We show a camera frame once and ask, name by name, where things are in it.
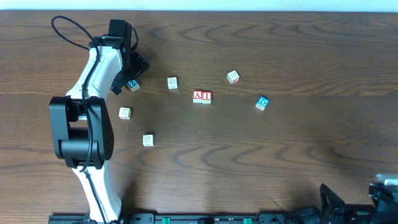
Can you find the red I letter block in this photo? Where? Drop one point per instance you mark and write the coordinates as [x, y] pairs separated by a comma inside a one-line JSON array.
[[206, 97]]

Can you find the blue 2 number block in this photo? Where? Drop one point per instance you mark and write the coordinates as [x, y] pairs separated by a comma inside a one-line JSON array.
[[133, 85]]

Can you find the red E letter block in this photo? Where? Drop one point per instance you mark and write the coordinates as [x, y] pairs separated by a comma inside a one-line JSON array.
[[233, 77]]

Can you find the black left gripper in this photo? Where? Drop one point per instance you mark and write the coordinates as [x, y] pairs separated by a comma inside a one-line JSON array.
[[128, 76]]

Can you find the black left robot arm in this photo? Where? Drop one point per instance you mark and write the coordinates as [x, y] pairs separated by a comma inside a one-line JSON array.
[[81, 129]]

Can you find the blue H letter block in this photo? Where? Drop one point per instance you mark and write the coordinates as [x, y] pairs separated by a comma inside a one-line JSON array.
[[148, 140]]

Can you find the cow picture wooden block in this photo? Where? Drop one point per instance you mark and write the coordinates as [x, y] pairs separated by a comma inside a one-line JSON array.
[[125, 113]]

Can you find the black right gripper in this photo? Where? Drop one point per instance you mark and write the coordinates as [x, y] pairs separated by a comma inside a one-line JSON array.
[[351, 211]]

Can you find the blue D letter block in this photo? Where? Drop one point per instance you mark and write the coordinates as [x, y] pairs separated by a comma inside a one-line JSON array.
[[262, 103]]

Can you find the plain face wooden block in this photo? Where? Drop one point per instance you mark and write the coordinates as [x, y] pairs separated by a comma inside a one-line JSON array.
[[172, 83]]

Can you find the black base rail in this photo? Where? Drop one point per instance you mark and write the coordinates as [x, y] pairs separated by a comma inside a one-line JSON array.
[[150, 218]]

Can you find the red A letter block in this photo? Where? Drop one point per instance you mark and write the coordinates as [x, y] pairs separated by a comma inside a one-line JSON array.
[[197, 96]]

